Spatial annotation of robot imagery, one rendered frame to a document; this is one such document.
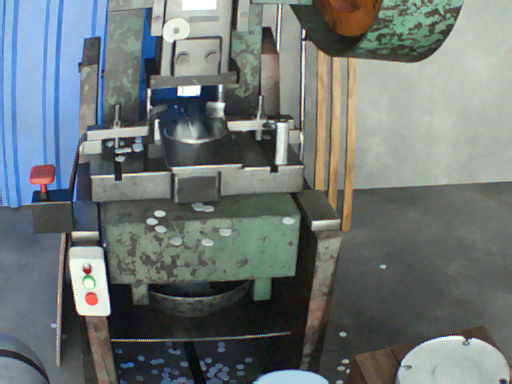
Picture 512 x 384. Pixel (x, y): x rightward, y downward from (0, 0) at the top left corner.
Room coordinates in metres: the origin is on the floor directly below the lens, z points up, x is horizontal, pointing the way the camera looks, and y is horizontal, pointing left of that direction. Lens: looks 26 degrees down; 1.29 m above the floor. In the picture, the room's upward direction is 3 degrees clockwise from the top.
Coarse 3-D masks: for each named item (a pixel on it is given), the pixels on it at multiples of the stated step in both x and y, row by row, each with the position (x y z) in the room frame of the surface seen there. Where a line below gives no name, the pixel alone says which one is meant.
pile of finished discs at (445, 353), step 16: (448, 336) 1.15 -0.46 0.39; (416, 352) 1.10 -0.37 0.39; (432, 352) 1.10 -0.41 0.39; (448, 352) 1.09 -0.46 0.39; (464, 352) 1.09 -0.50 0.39; (480, 352) 1.08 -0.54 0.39; (496, 352) 1.07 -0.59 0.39; (400, 368) 1.05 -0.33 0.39; (416, 368) 1.04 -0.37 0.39; (432, 368) 1.04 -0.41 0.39; (448, 368) 1.02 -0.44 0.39; (464, 368) 1.02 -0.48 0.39; (480, 368) 1.02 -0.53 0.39; (496, 368) 1.01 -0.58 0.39
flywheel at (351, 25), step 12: (324, 0) 1.62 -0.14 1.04; (336, 0) 1.59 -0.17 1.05; (348, 0) 1.55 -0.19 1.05; (360, 0) 1.47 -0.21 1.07; (372, 0) 1.32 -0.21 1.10; (324, 12) 1.61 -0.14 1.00; (336, 12) 1.53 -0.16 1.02; (348, 12) 1.45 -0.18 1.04; (360, 12) 1.38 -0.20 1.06; (372, 12) 1.31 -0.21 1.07; (336, 24) 1.53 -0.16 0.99; (348, 24) 1.45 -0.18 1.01; (360, 24) 1.38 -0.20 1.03; (348, 36) 1.45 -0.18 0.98; (360, 36) 1.40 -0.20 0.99
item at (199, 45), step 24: (168, 0) 1.34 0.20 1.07; (192, 0) 1.35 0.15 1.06; (216, 0) 1.37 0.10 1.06; (168, 24) 1.33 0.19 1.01; (192, 24) 1.36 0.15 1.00; (216, 24) 1.37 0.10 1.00; (168, 48) 1.35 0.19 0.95; (192, 48) 1.33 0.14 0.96; (216, 48) 1.34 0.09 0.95; (168, 72) 1.35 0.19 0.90; (192, 72) 1.33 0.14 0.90; (216, 72) 1.34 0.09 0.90
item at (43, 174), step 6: (36, 168) 1.15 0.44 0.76; (42, 168) 1.15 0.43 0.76; (48, 168) 1.15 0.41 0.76; (54, 168) 1.16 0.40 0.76; (30, 174) 1.12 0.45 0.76; (36, 174) 1.12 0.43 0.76; (42, 174) 1.12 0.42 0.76; (48, 174) 1.12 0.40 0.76; (54, 174) 1.14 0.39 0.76; (30, 180) 1.11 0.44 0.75; (36, 180) 1.10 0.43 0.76; (42, 180) 1.11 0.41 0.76; (48, 180) 1.11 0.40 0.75; (54, 180) 1.13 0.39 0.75; (42, 186) 1.13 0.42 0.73; (42, 192) 1.13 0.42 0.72
